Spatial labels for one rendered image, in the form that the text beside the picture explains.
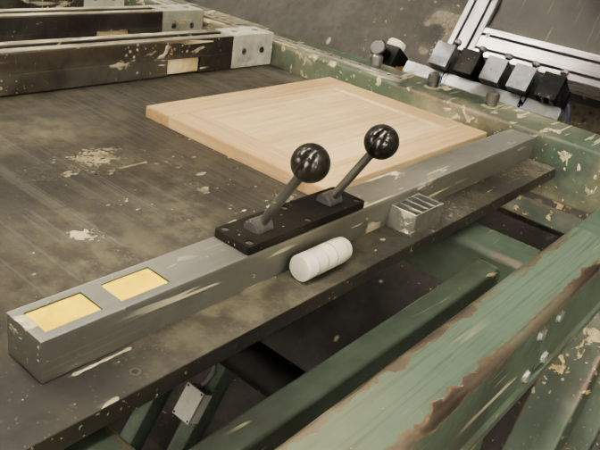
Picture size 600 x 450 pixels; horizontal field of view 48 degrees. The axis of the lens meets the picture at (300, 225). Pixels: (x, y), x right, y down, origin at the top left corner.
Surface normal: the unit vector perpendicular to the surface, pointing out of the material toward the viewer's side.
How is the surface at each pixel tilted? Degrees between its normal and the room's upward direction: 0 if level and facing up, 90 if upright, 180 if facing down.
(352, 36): 0
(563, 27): 0
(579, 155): 32
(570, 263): 58
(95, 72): 90
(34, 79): 90
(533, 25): 0
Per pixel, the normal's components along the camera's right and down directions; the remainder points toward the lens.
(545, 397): -0.46, -0.25
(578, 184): -0.64, 0.25
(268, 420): 0.15, -0.88
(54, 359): 0.76, 0.39
